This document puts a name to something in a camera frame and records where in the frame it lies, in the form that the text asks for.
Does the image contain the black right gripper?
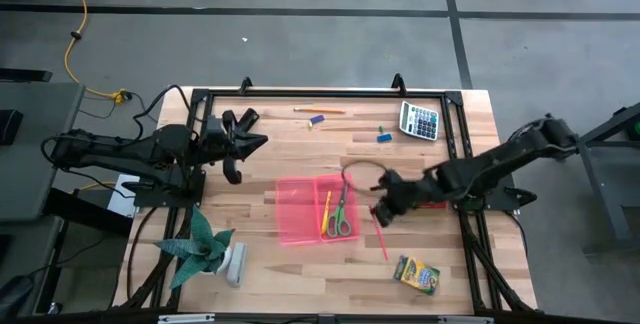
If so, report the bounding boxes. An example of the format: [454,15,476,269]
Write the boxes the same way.
[370,169,426,229]

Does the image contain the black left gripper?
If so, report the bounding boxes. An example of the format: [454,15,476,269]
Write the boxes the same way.
[199,111,269,186]

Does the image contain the pink pencil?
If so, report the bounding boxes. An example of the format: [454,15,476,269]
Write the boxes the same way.
[370,206,390,262]

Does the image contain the green handled scissors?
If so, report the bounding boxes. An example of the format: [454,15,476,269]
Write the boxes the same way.
[326,176,353,238]

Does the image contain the yellow pencil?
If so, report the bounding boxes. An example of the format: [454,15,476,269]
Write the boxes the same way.
[320,190,333,236]

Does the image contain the orange pencil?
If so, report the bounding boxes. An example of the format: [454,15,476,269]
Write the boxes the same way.
[293,107,347,115]

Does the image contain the pink translucent pencil case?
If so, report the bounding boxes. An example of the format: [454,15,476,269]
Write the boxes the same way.
[275,172,361,246]

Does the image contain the green yellow crayon box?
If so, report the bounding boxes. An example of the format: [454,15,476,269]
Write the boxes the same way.
[392,255,442,296]

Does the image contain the white calculator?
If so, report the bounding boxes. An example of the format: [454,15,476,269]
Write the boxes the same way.
[398,100,440,142]

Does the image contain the white plant pot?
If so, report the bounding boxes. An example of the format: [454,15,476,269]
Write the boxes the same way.
[199,246,234,275]

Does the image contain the green artificial plant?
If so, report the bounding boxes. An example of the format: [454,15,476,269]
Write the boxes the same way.
[154,206,236,290]

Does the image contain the light grey stapler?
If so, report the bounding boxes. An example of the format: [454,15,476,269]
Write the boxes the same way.
[226,242,249,288]

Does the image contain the white paper sheet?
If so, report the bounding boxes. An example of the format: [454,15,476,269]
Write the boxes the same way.
[107,173,142,219]

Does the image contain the grey side table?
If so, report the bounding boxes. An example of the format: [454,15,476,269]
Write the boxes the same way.
[0,82,85,221]

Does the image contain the black flat bar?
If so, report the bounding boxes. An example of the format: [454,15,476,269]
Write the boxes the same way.
[0,68,53,83]

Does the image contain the black box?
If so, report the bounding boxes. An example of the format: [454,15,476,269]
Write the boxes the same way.
[0,109,24,146]

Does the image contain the grey metal stand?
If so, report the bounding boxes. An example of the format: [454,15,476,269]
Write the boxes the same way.
[574,102,640,255]

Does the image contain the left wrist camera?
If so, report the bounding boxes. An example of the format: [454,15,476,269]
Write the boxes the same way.
[205,115,225,136]

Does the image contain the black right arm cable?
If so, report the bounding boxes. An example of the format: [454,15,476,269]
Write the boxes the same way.
[341,159,390,196]

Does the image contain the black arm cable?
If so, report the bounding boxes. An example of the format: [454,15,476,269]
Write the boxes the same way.
[341,159,390,196]
[130,83,201,141]

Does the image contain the black aluminium table frame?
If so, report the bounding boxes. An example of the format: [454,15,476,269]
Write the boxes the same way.
[117,72,535,315]

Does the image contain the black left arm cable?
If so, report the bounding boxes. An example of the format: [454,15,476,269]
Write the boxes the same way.
[130,83,201,141]

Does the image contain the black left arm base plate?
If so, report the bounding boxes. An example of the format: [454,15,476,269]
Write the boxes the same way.
[122,166,206,209]

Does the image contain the thin black floor cable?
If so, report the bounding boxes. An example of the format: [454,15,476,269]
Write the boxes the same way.
[79,91,159,124]

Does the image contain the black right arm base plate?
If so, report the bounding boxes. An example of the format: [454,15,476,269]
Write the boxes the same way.
[452,173,539,213]

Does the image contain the silver metal bracket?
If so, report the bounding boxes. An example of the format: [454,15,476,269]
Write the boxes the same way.
[438,316,495,324]
[157,313,216,324]

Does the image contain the yellow extension cable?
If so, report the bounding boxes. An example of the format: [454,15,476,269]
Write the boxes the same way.
[59,0,132,104]

